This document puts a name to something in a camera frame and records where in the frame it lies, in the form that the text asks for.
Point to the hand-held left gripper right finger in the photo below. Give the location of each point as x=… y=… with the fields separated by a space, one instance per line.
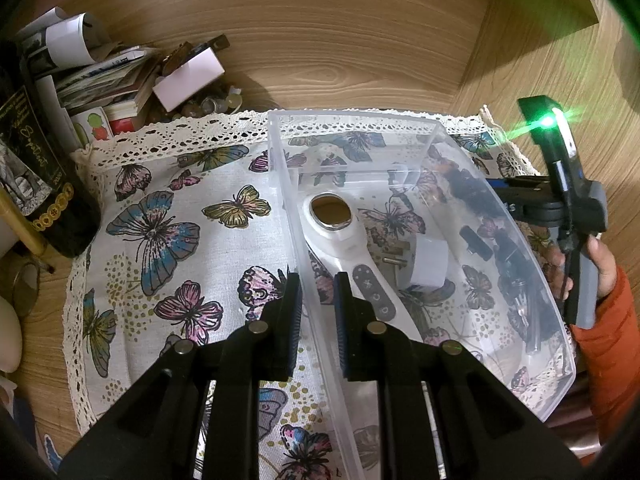
x=342 y=320

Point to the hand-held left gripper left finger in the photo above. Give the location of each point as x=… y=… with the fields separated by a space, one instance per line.
x=295 y=310

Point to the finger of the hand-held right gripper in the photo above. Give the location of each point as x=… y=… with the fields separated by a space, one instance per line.
x=525 y=185

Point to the clear plastic storage box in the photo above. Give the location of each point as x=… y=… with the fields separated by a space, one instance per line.
x=440 y=320

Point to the person's right hand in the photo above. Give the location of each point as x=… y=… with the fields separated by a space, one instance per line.
x=602 y=265

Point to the white handheld massager device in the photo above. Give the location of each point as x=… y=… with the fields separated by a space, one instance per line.
x=327 y=240

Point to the white power plug adapter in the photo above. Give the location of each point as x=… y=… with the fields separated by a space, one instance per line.
x=430 y=260

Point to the butterfly print lace cloth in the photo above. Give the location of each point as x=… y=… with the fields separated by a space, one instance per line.
x=200 y=240

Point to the small white cardboard box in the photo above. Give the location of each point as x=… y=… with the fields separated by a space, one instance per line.
x=187 y=77

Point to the red and white small box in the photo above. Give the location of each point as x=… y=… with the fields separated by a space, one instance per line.
x=122 y=120

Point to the white mug with stickers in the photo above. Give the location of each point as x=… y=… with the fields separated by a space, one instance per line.
x=92 y=127

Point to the dark wine bottle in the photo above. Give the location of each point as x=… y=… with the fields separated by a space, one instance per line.
x=45 y=180

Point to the gold metal rod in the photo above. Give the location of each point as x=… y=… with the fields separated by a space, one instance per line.
x=22 y=227

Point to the stack of papers and cards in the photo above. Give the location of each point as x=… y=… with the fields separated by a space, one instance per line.
x=105 y=80

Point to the rolled white paper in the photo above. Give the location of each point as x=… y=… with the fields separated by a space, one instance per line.
x=75 y=40

